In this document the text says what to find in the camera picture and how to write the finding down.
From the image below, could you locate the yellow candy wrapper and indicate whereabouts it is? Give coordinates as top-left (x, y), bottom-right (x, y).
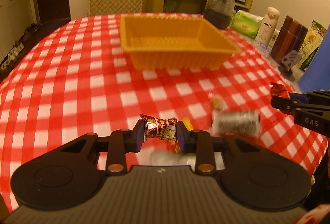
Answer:
top-left (182, 118), bottom-right (194, 131)

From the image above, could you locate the red candy wrapper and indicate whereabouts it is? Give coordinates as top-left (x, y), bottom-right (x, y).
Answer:
top-left (270, 82), bottom-right (290, 99)

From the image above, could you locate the red brown candy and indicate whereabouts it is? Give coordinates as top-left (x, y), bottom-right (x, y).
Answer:
top-left (140, 114), bottom-right (177, 141)

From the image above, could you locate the clear brown candy packet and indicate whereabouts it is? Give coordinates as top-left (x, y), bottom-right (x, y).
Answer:
top-left (210, 95), bottom-right (226, 111)

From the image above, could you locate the blue plastic container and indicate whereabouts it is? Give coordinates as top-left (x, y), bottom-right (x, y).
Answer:
top-left (298, 27), bottom-right (330, 93)

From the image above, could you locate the blue white small box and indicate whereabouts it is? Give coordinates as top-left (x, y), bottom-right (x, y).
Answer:
top-left (253, 41), bottom-right (272, 56)

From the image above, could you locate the brown metallic thermos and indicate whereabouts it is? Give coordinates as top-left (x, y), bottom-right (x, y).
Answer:
top-left (270, 16), bottom-right (308, 64)

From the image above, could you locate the sunflower seed bag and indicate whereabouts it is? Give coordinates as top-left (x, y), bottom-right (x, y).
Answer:
top-left (296, 20), bottom-right (327, 72)

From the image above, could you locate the white miffy bottle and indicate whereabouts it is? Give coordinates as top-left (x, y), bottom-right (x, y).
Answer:
top-left (255, 7), bottom-right (280, 45)

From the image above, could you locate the red white checkered tablecloth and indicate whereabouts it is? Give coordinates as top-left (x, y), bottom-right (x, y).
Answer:
top-left (1, 15), bottom-right (328, 210)

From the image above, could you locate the green tissue pack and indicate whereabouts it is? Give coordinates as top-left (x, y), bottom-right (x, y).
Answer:
top-left (230, 10), bottom-right (263, 39)

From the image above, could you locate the orange plastic tray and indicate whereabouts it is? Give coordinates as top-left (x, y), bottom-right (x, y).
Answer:
top-left (120, 15), bottom-right (241, 70)

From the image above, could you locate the dark glass jar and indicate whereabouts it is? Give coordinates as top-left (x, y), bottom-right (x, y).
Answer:
top-left (203, 0), bottom-right (235, 29)

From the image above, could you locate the white storage cabinet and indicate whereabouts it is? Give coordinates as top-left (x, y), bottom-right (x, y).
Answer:
top-left (1, 0), bottom-right (33, 60)

